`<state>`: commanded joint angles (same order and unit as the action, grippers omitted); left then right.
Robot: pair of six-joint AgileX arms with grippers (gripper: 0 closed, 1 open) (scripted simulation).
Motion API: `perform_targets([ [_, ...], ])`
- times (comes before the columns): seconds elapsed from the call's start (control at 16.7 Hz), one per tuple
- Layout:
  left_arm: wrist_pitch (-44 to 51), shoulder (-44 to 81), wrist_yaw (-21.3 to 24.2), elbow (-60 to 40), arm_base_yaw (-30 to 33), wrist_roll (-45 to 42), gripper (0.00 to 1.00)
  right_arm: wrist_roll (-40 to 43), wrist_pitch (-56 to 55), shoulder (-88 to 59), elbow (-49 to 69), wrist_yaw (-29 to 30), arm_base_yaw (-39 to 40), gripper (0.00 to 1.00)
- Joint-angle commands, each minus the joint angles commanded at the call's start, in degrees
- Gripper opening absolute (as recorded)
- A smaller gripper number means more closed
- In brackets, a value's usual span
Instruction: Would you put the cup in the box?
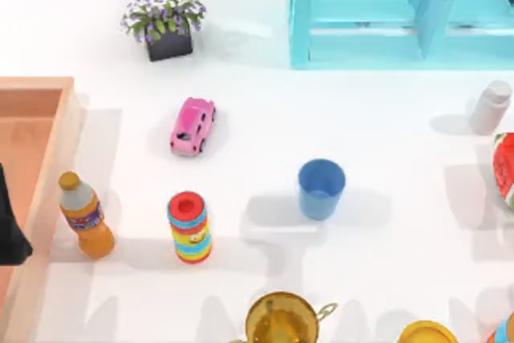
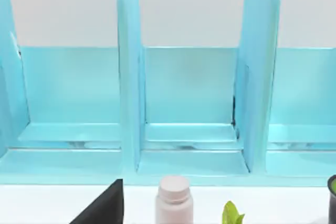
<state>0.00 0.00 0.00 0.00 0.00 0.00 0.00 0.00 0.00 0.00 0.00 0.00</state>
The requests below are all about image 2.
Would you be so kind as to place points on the light blue rack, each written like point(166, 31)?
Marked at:
point(183, 90)

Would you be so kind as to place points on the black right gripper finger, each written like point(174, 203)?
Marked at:
point(105, 205)

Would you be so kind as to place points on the pale pink bottle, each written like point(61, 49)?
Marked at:
point(172, 203)

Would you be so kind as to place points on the green leafy plant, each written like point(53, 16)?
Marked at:
point(231, 214)

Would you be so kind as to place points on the black pot with green top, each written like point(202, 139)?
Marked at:
point(332, 195)

